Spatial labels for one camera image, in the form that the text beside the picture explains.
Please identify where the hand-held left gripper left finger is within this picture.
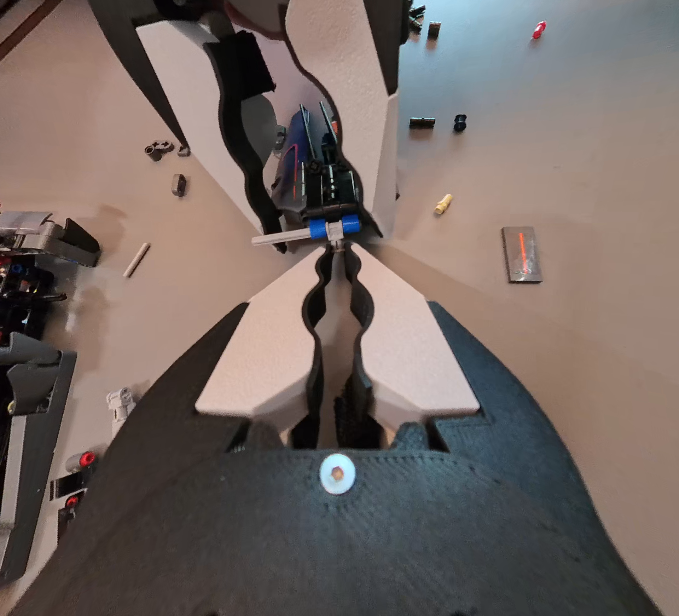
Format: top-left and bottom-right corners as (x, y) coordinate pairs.
(195, 243), (333, 449)

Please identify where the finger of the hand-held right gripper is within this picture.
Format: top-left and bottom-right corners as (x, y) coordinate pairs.
(285, 0), (400, 237)
(135, 21), (290, 254)

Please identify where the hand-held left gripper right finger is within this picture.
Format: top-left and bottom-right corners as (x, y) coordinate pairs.
(334, 243), (481, 449)

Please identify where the dark grey lego wing assembly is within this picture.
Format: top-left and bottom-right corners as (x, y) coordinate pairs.
(251, 102), (384, 256)

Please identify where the group of black lego pins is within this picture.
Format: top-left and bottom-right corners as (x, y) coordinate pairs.
(407, 5), (469, 133)

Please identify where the light grey lego axle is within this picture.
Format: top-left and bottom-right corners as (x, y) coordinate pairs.
(123, 243), (152, 278)

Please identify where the large lego car model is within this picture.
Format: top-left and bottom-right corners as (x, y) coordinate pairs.
(0, 210), (101, 586)

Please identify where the grey tile with orange stripe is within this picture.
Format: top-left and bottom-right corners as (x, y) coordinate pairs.
(501, 226), (544, 284)

